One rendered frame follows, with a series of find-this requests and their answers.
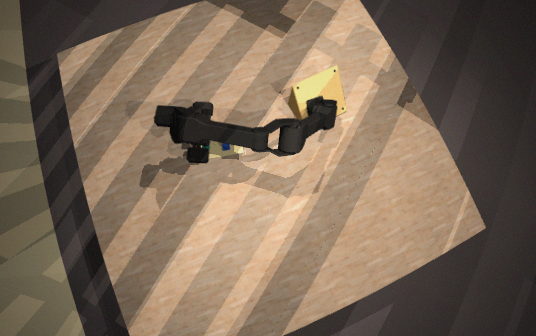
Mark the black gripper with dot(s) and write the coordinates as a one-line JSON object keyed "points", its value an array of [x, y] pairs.
{"points": [[197, 154]]}

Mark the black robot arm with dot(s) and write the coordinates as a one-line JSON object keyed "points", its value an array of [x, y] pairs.
{"points": [[194, 124]]}

